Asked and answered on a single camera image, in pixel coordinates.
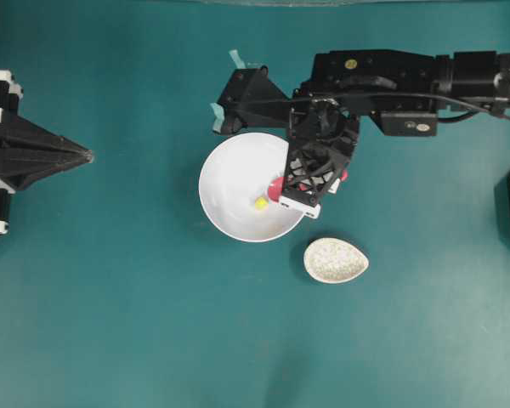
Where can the white round bowl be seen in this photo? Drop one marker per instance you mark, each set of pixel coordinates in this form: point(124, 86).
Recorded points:
point(234, 175)

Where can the red plastic spoon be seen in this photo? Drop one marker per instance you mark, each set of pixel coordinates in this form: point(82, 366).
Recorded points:
point(275, 187)

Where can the speckled teardrop small dish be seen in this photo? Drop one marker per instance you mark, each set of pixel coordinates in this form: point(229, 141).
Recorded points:
point(334, 261)

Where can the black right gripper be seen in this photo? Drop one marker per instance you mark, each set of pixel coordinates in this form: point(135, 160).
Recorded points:
point(322, 138)

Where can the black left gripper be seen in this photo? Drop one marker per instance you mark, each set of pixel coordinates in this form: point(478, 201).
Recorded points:
point(20, 168)

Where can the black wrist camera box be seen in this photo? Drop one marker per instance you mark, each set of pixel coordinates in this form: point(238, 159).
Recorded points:
point(249, 100)

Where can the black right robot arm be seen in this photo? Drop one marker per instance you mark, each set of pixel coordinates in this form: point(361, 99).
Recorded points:
point(405, 94)

